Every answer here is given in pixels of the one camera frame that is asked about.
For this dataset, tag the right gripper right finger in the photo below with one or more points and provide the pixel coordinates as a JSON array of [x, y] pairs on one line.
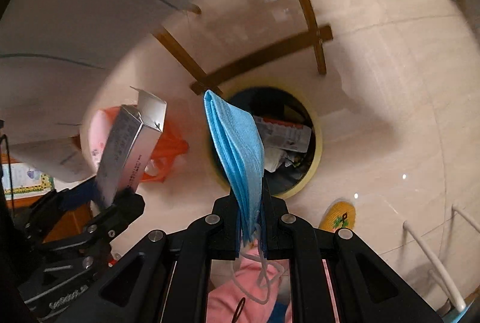
[[336, 277]]

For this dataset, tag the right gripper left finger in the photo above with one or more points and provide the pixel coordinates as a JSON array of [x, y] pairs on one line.
[[165, 276]]

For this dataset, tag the silver white carton box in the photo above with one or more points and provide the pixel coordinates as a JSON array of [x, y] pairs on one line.
[[129, 146]]

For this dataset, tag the blue face mask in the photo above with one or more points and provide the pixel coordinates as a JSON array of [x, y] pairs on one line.
[[241, 153]]

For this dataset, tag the black round trash bin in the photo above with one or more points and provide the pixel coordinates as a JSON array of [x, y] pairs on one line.
[[290, 132]]

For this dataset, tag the yellow slipper right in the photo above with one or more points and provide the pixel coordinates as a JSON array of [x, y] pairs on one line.
[[339, 214]]

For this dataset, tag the pink pajama legs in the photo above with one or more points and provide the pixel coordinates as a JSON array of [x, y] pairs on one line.
[[247, 288]]

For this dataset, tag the orange plastic bag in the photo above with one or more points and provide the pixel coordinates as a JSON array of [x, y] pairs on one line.
[[170, 145]]

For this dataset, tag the wooden table legs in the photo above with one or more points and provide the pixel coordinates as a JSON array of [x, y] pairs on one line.
[[263, 41]]

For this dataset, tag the white metal chair frame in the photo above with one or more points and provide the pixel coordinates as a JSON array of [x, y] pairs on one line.
[[451, 253]]

